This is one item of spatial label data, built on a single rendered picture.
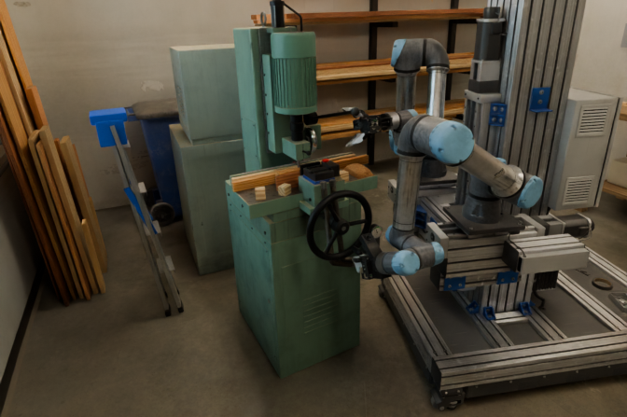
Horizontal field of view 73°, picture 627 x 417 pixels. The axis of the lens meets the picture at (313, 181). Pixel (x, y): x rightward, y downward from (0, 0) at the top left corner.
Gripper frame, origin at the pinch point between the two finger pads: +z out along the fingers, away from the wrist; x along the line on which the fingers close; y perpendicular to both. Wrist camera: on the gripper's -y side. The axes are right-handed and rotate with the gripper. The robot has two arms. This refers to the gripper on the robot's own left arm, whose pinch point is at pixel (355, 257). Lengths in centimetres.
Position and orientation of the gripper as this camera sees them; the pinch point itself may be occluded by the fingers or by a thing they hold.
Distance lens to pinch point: 164.7
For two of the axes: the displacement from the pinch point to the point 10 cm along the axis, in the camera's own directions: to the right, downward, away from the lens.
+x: 9.0, -1.6, 4.0
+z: -3.7, 1.7, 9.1
